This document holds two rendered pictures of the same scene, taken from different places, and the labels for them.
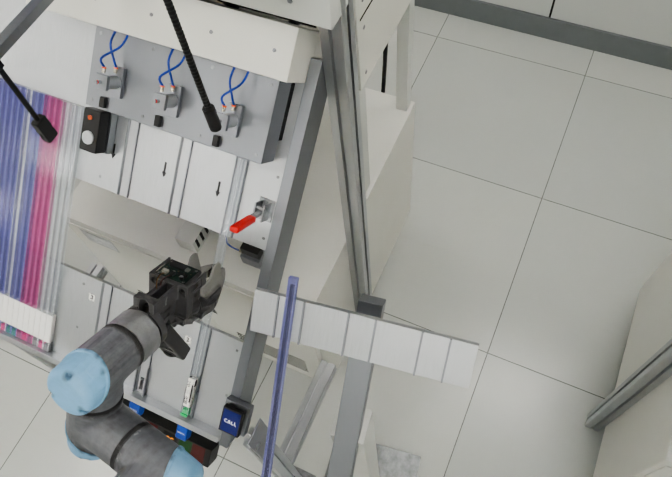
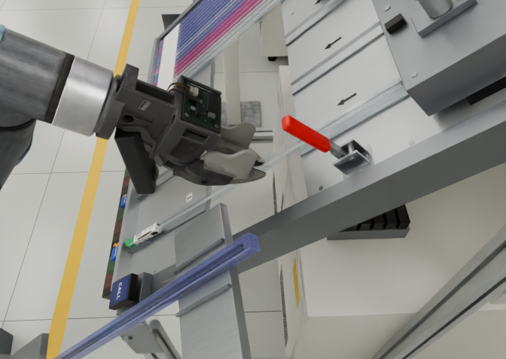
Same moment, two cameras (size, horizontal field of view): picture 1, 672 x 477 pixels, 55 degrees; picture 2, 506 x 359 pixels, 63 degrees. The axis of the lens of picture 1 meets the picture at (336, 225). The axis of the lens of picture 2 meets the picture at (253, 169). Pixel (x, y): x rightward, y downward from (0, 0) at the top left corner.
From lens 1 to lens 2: 0.66 m
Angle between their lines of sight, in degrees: 30
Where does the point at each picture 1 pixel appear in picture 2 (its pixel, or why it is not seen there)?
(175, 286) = (172, 106)
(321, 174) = (471, 243)
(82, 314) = not seen: hidden behind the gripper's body
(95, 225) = (284, 92)
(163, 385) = (149, 208)
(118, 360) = (9, 77)
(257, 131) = (452, 46)
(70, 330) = not seen: hidden behind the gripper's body
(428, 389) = not seen: outside the picture
